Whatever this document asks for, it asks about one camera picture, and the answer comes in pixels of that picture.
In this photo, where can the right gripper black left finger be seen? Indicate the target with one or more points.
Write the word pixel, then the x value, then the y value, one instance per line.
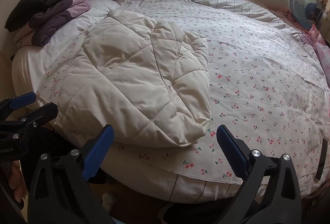
pixel 58 187

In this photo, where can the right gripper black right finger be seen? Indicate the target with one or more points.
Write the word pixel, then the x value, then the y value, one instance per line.
pixel 270 190

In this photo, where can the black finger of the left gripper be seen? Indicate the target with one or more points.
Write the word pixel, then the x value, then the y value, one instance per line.
pixel 35 118
pixel 9 105

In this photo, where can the cream quilted down coat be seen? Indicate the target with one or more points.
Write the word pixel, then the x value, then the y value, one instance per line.
pixel 148 79

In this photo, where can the person's left hand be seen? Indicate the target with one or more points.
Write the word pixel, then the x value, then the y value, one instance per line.
pixel 16 180

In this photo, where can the purple folded jacket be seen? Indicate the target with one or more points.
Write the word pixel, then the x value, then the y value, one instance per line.
pixel 41 27

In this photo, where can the pink floral quilt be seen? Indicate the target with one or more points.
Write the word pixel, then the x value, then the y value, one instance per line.
pixel 314 38

